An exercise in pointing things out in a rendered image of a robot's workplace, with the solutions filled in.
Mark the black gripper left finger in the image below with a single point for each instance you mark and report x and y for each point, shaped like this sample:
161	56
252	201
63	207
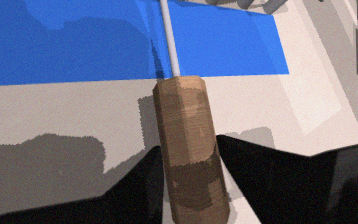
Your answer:
136	199

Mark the blue tape strip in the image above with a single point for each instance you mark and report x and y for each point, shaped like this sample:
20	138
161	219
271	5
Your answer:
51	41

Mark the tool with tan handle and thin metal shaft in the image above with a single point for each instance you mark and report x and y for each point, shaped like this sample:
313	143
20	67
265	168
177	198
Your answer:
194	175

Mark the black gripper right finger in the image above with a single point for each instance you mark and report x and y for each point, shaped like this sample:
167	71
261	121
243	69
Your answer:
289	188

